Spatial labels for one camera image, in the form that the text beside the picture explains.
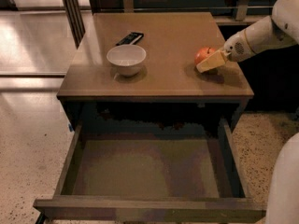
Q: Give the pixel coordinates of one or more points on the brown drawer cabinet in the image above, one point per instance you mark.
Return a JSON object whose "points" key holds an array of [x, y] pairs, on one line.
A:
{"points": [[169, 75]]}

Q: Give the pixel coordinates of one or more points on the red apple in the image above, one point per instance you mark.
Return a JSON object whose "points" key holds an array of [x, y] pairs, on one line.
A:
{"points": [[202, 54]]}

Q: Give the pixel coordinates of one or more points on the white ceramic bowl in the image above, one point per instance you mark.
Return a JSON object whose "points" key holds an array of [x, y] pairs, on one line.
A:
{"points": [[127, 59]]}

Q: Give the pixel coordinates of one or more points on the open top drawer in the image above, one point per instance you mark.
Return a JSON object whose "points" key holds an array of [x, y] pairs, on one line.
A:
{"points": [[150, 179]]}

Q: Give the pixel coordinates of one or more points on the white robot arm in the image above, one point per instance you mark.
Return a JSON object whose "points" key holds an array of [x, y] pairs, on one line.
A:
{"points": [[276, 31]]}

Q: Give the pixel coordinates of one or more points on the black snack bar wrapper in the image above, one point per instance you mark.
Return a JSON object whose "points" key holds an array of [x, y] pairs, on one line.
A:
{"points": [[131, 39]]}

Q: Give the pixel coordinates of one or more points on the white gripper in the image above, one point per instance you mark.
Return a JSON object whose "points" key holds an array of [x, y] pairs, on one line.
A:
{"points": [[235, 48]]}

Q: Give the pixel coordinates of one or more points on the dark metal post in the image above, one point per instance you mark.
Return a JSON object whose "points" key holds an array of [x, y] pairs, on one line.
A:
{"points": [[75, 20]]}

